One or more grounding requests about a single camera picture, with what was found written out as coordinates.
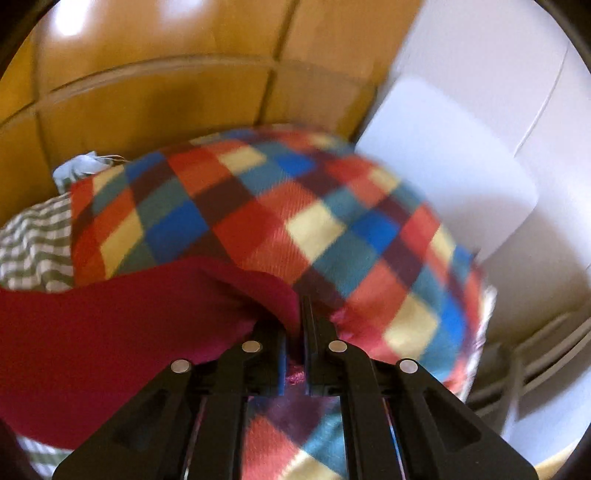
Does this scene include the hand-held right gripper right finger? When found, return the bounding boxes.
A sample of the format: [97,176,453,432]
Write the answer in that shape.
[301,296,540,480]

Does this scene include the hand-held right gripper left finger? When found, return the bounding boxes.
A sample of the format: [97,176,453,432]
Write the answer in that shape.
[52,320,288,480]

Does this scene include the red knit garment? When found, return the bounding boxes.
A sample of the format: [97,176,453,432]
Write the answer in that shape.
[0,256,306,450]

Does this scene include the multicolour checked blanket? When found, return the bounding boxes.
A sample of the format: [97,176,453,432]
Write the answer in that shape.
[69,129,498,480]

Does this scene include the white rounded panel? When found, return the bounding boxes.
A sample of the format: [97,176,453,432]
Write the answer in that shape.
[355,78,540,265]

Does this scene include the white basket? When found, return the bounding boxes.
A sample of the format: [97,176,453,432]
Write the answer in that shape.
[466,314,591,409]

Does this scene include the green gingham bed sheet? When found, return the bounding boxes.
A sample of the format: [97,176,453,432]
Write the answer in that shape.
[0,194,77,468]

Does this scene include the light blue cloth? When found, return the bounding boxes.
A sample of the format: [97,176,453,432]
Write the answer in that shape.
[52,151,126,195]

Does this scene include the wooden wardrobe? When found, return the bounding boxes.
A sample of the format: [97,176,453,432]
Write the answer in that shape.
[0,0,426,232]

